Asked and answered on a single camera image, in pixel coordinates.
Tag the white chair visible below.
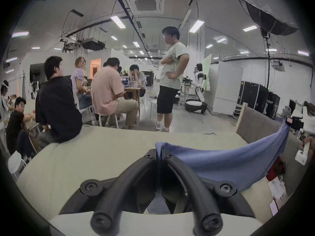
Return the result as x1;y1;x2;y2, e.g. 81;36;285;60
8;150;27;180

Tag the small wooden table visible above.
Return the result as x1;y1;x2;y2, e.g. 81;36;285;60
124;87;142;109

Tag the red bag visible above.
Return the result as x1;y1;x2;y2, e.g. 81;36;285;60
266;156;286;182

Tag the white paper sheet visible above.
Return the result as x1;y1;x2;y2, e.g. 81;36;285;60
268;177;286;199

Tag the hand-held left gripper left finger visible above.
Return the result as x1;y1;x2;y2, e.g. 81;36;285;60
59;148;160;236

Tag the blue cloth garment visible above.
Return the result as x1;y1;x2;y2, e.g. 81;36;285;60
156;121;291;193

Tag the softbox lamp on stand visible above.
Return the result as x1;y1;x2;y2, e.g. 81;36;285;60
229;0;300;91

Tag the white humanoid robot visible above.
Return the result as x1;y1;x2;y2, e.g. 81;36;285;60
184;63;209;114

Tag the bed with beige sheet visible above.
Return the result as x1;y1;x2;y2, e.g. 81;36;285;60
16;126;277;228

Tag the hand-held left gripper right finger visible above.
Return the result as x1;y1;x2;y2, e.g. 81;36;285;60
160;148;255;236

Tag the person's right hand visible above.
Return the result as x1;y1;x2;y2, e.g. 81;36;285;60
305;136;315;155

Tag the white stool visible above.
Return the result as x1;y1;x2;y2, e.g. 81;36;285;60
98;113;119;129

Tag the stack of black flight cases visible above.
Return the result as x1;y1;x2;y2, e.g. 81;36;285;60
234;81;281;119

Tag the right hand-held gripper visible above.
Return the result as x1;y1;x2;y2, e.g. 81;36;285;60
286;107;315;165

